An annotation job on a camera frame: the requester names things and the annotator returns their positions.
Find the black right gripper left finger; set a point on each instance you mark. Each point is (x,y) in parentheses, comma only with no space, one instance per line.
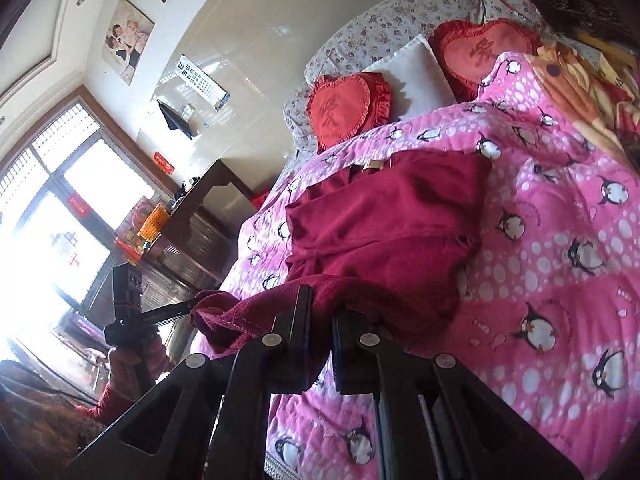
(207,419)

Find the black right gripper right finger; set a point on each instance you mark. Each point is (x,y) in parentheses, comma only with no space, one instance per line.
(433,418)

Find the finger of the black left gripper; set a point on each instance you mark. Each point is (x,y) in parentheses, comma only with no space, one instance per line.
(127,291)
(167,313)

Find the dark red knit garment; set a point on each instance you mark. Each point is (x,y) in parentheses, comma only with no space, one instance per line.
(387,243)

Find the red left sleeve forearm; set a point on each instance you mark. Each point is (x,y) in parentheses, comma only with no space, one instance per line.
(110,407)

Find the left hand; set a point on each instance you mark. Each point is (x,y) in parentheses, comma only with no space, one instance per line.
(124,363)

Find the orange box on desk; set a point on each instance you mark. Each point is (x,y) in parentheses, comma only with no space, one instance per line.
(154,223)

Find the dark wooden desk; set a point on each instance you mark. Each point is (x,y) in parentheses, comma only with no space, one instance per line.
(190,249)

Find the window with red stickers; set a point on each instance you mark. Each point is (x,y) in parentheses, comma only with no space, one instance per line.
(46,252)

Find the pink penguin quilt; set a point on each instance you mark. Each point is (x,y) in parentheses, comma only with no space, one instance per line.
(549,309)

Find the left red heart cushion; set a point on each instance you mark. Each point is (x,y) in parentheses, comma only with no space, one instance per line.
(340,108)

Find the red heart cushion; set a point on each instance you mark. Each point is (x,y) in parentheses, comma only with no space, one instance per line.
(340,108)
(467,52)

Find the white square pillow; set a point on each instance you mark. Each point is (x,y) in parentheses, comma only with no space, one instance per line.
(417,83)

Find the floral long pillow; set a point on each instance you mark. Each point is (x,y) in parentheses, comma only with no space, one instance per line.
(382,30)

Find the orange cartoon blanket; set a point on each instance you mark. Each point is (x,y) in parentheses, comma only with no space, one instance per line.
(606,115)

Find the right red heart cushion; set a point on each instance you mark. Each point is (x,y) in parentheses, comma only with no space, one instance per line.
(467,52)

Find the red wall sign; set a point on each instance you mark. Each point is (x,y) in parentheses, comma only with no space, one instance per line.
(163,164)

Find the dark cloth on wall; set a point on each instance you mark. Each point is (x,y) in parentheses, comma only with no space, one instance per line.
(174,120)

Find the wall calendar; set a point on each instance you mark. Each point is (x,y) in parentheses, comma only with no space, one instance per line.
(201,83)

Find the wall poster of people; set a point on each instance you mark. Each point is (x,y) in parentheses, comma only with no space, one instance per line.
(125,40)

